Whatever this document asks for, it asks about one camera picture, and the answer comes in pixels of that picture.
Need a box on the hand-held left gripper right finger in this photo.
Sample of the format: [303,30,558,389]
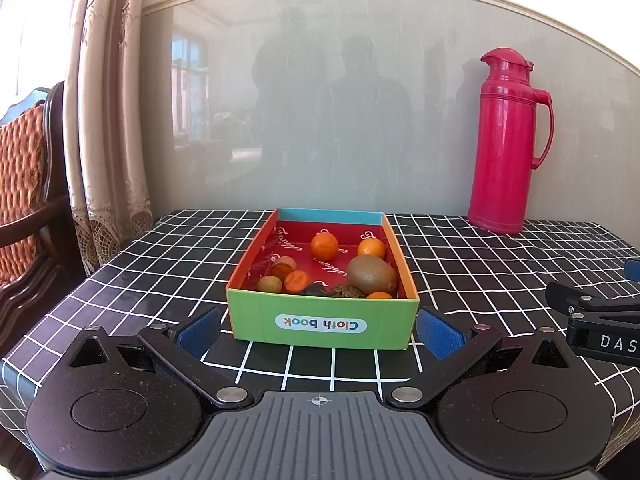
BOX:
[385,306,568,408]

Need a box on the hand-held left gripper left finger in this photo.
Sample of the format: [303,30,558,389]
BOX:
[67,307,256,408]

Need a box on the brown kiwi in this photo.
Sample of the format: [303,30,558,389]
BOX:
[347,255,398,294]

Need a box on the brownish orange round fruit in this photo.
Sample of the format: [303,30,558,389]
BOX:
[271,256,298,281]

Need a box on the large orange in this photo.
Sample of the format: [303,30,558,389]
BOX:
[357,238,387,261]
[310,232,338,262]

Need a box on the small wrinkled orange fruit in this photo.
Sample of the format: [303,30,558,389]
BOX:
[284,270,312,295]

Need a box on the colourful cardboard box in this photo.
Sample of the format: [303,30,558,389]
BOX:
[225,208,419,350]

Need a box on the black white checked tablecloth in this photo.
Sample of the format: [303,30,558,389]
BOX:
[0,208,640,480]

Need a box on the pink thermos jug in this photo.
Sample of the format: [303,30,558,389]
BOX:
[467,47,555,235]

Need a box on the dark wooden chair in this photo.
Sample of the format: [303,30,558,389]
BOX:
[0,80,86,356]

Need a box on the orange patterned chair cushion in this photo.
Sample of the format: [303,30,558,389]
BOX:
[0,105,51,286]

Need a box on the beige lace curtain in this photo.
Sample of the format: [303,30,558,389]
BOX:
[62,0,155,277]

